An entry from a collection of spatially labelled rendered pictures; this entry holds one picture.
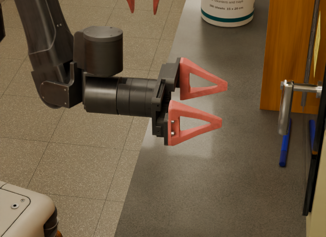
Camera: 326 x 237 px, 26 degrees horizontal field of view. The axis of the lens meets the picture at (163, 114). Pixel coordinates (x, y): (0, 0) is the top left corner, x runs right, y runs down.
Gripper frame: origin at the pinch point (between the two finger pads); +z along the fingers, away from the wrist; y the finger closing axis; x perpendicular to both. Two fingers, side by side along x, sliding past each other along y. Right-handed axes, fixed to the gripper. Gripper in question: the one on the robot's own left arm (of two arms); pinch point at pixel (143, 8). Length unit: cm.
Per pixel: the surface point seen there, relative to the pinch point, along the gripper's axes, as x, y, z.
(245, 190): -34.1, 23.7, 15.1
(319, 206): -46, 35, 6
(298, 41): -9.4, 30.7, -0.6
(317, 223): -46, 35, 9
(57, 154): 84, -52, 110
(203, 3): 26.7, 9.4, 11.2
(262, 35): 21.1, 24.1, 15.4
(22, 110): 111, -75, 111
